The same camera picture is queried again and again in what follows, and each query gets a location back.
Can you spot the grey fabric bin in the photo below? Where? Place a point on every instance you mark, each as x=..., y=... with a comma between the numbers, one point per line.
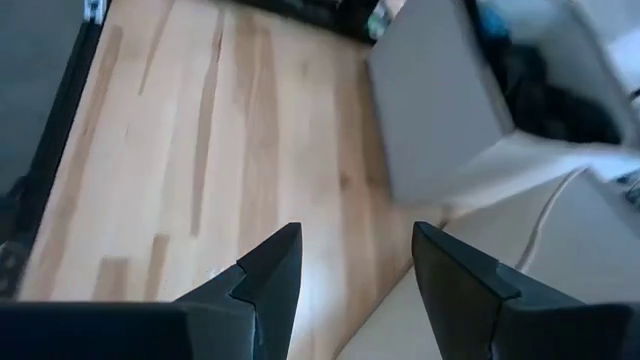
x=575, y=240
x=435, y=110

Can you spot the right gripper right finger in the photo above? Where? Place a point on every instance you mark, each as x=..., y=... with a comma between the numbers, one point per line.
x=475, y=320

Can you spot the black garment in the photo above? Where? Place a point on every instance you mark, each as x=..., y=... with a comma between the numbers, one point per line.
x=550, y=110

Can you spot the white corner bracket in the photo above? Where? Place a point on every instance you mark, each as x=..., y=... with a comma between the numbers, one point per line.
x=95, y=10

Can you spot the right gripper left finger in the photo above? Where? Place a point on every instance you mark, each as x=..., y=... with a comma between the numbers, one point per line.
x=260, y=310

